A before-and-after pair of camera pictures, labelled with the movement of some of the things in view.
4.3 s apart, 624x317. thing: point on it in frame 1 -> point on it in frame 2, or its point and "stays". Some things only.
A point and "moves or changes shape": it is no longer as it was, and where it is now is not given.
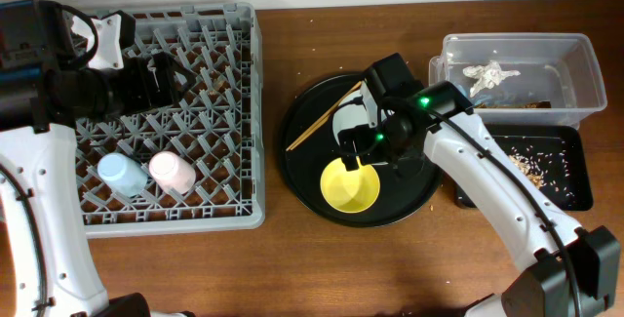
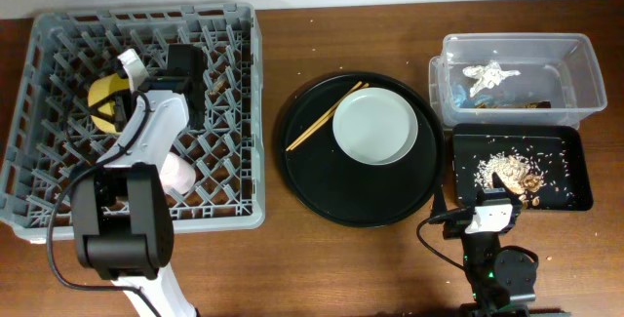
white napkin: [487, 75] stays
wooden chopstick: [322, 118] stays
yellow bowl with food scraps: [349, 191] moves or changes shape
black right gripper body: [378, 141] -> [457, 224]
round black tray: [399, 196] stays
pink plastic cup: [173, 172] stays
